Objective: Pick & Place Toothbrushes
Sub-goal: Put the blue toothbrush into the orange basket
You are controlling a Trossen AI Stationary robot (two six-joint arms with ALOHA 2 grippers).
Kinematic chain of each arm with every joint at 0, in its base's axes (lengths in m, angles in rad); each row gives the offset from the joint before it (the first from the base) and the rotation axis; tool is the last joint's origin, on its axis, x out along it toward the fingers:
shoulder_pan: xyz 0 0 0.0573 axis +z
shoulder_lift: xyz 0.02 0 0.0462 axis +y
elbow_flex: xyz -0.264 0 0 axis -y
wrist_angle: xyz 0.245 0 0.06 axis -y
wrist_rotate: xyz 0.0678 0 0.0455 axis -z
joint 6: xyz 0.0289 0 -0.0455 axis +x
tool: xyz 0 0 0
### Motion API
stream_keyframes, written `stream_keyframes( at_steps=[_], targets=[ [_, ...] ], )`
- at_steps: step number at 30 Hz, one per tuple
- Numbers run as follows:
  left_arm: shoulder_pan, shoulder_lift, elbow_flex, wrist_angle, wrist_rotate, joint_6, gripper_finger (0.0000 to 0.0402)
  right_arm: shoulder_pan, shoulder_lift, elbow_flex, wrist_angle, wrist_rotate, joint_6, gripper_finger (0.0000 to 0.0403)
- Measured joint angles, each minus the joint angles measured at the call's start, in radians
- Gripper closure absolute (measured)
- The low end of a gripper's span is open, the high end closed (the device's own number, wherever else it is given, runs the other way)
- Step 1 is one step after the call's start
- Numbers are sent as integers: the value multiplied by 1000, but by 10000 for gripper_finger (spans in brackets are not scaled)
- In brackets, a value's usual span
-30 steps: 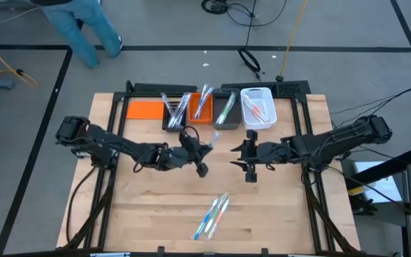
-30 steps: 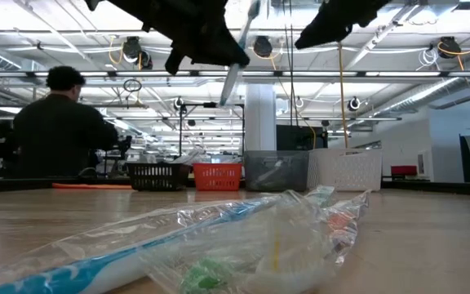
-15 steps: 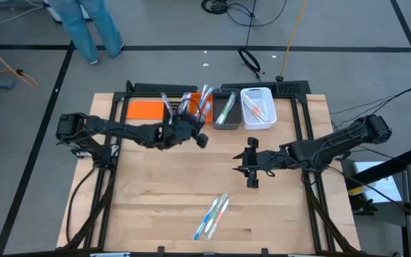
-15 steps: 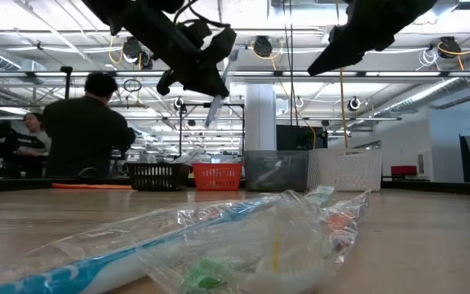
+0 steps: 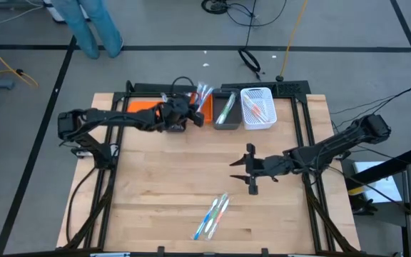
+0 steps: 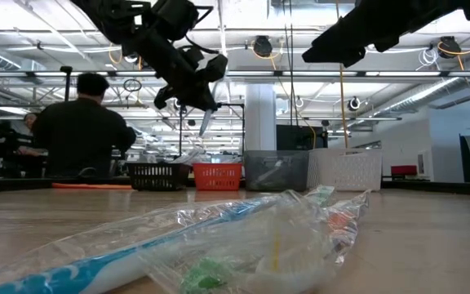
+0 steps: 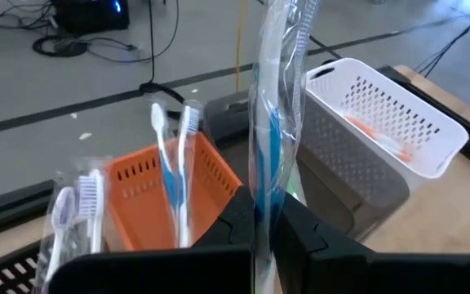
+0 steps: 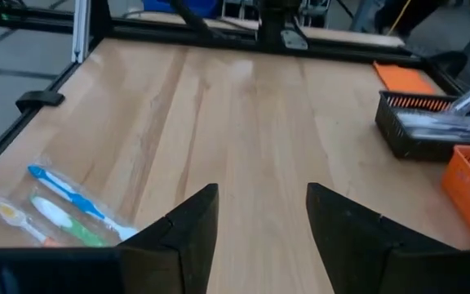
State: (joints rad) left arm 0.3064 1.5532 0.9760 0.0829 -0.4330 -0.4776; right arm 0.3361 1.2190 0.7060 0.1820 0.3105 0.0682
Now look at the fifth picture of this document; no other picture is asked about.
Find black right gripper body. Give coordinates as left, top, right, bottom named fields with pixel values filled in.
left=245, top=142, right=294, bottom=197

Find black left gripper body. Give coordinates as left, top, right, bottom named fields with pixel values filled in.
left=155, top=95, right=206, bottom=133

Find blue toothbrush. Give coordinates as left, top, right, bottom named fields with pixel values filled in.
left=193, top=198, right=220, bottom=241
left=198, top=84, right=210, bottom=111
left=201, top=85, right=214, bottom=114
left=194, top=82, right=206, bottom=108

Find orange toothbrush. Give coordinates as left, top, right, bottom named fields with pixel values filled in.
left=208, top=197, right=230, bottom=240
left=243, top=94, right=268, bottom=121
left=250, top=98, right=267, bottom=119
left=246, top=99, right=269, bottom=122

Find black perforated basket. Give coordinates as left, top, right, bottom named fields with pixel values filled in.
left=164, top=93, right=190, bottom=134

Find orange perforated basket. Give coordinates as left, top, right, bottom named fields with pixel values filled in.
left=188, top=92, right=215, bottom=125

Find orange flat mat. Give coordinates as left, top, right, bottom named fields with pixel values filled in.
left=126, top=100, right=166, bottom=119

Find black flat panel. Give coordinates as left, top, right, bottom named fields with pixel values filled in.
left=133, top=82, right=199, bottom=95

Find grey translucent bin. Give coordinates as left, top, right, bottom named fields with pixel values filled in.
left=212, top=88, right=243, bottom=131

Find white perforated basket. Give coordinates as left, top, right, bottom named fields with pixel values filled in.
left=240, top=86, right=278, bottom=131

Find black perforated panel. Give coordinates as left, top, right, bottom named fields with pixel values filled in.
left=220, top=79, right=312, bottom=97

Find white sheet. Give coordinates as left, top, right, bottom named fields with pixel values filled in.
left=352, top=161, right=404, bottom=205

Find person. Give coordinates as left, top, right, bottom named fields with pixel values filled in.
left=50, top=0, right=125, bottom=60

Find black hanging cable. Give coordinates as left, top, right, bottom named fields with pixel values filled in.
left=238, top=0, right=263, bottom=83

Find silver frame bracket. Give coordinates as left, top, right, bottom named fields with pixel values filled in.
left=71, top=147, right=93, bottom=158

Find black cable bundle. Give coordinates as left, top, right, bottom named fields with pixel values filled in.
left=201, top=0, right=289, bottom=29

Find thin black cables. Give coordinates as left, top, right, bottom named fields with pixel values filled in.
left=330, top=86, right=411, bottom=124

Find yellow hanging cable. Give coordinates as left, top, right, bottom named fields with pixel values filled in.
left=279, top=0, right=310, bottom=83

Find black arm base cable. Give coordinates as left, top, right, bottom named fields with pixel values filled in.
left=65, top=165, right=98, bottom=245

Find yellow floor cable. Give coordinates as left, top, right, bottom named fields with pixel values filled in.
left=0, top=33, right=40, bottom=89

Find white floor cable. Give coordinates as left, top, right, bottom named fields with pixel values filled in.
left=0, top=0, right=46, bottom=39

